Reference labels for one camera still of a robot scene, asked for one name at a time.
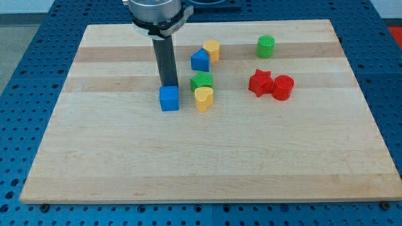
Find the blue cube block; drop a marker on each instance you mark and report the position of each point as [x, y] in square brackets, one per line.
[169, 98]

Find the red cylinder block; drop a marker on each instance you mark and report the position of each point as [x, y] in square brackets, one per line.
[282, 87]

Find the green cylinder block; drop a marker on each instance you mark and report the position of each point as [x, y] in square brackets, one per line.
[265, 46]

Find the blue triangle block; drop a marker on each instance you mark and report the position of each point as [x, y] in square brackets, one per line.
[200, 61]

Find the yellow hexagon block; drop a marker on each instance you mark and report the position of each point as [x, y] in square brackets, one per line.
[212, 48]

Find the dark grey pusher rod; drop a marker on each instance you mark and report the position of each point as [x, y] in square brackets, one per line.
[165, 58]

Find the yellow heart block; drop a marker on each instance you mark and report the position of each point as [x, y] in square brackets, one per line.
[204, 98]

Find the green star block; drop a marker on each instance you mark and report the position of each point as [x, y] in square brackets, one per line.
[201, 79]

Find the wooden board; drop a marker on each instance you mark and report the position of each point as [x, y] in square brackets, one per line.
[108, 141]

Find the red star block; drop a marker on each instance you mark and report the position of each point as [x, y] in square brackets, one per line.
[261, 82]

